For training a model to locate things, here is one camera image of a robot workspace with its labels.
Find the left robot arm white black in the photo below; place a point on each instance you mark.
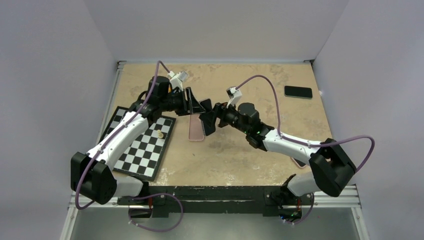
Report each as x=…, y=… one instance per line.
x=91, y=173

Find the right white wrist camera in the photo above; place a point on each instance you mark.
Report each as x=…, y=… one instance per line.
x=234, y=95

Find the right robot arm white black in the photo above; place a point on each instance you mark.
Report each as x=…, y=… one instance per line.
x=331, y=168

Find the pink phone case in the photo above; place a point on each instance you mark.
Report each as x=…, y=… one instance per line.
x=195, y=128

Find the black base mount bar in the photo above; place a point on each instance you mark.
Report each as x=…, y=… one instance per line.
x=269, y=201

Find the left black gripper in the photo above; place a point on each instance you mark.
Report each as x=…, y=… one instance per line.
x=190, y=106

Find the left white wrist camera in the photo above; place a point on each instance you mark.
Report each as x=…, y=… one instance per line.
x=177, y=79

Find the black white chessboard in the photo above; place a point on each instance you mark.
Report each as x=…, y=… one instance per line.
x=144, y=156

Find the aluminium frame rail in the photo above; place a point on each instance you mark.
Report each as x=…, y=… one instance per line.
x=72, y=211

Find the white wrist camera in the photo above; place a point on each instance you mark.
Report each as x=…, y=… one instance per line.
x=177, y=79
x=234, y=95

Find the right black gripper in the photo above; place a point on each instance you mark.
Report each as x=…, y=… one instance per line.
x=220, y=111

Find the phone in pink case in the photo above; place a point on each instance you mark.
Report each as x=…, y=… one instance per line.
x=298, y=163

